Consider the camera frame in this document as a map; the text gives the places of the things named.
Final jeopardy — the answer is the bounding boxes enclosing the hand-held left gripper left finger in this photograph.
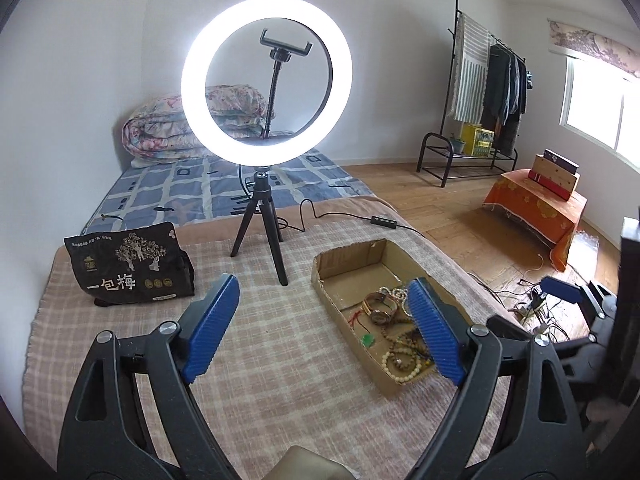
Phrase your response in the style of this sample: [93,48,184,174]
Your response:
[57,273,241,480]

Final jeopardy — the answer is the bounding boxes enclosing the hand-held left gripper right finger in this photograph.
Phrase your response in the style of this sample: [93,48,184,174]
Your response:
[406,276,586,480]

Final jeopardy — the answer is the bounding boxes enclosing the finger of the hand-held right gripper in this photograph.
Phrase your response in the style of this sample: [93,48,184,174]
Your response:
[487,314,608,376]
[541,275,621,321]

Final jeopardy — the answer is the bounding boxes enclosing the brown bead necklace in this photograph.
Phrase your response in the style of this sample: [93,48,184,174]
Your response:
[385,310,436,361]

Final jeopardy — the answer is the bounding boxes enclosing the white pearl necklace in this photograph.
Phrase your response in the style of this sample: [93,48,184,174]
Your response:
[377,286,411,306]

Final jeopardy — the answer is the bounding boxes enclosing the yellow bead bracelet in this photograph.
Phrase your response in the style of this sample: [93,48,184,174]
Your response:
[382,340,425,385]

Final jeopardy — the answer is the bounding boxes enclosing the cardboard box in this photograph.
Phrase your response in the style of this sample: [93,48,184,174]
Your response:
[312,239,473,400]

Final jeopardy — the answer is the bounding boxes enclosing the white power strip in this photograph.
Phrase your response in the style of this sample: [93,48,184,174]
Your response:
[515,300,548,333]

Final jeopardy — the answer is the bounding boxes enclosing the gold wristwatch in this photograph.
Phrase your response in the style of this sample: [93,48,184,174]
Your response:
[362,291,401,324]

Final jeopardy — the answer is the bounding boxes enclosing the pink plaid blanket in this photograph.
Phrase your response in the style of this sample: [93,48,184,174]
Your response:
[22,195,531,480]

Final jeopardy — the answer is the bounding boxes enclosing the orange cloth covered table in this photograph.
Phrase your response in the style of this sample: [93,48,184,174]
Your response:
[482,169,588,272]

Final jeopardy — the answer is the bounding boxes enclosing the black snack bag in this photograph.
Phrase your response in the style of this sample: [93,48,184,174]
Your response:
[64,221,196,307]

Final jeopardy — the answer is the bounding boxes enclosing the tan and red box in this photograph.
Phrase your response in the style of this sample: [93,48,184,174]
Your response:
[529,149,582,202]

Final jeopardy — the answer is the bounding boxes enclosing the yellow crate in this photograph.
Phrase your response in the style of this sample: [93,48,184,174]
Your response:
[461,122,496,157]

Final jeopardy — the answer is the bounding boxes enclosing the black clothes rack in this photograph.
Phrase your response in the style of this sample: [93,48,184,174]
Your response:
[417,0,531,188]

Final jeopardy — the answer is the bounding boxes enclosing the window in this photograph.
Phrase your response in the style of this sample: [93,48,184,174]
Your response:
[560,55,640,168]

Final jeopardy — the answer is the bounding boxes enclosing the dark hanging clothes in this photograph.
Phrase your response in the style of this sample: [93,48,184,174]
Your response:
[481,42,530,153]

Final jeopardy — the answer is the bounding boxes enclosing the folded floral quilt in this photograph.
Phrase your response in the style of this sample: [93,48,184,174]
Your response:
[122,85,296,163]

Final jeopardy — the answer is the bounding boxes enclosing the striped hanging towel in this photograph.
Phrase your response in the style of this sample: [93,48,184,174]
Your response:
[452,12,492,123]

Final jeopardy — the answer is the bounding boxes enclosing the floral curtain valance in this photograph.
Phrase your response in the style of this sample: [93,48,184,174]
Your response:
[547,17,640,78]

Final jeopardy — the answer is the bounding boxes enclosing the black ring light cable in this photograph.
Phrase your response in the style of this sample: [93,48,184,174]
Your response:
[272,199,426,238]

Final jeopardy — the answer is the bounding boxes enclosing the white ring light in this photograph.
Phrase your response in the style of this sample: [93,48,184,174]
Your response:
[181,0,353,167]

